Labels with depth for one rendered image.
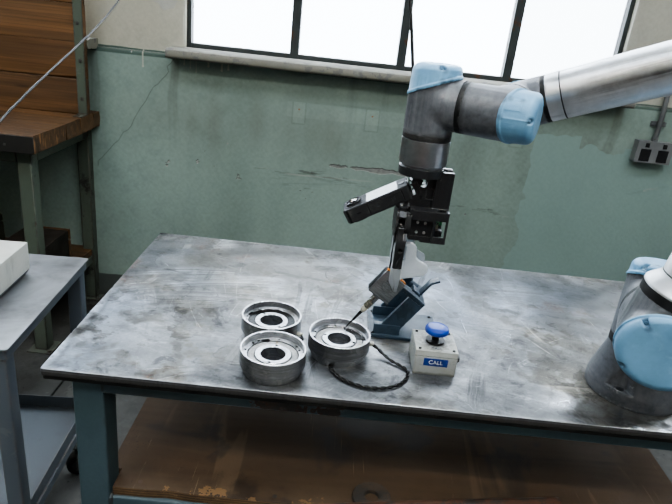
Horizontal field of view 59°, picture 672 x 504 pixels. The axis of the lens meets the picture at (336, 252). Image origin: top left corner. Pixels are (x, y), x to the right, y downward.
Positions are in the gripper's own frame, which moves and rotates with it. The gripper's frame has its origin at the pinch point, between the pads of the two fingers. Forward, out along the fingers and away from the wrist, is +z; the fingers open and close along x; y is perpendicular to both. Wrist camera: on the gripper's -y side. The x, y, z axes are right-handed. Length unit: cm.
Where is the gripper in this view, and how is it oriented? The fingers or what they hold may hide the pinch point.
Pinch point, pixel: (390, 280)
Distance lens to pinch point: 100.2
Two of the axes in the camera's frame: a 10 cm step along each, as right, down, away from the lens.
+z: -1.0, 9.2, 3.7
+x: 0.5, -3.7, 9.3
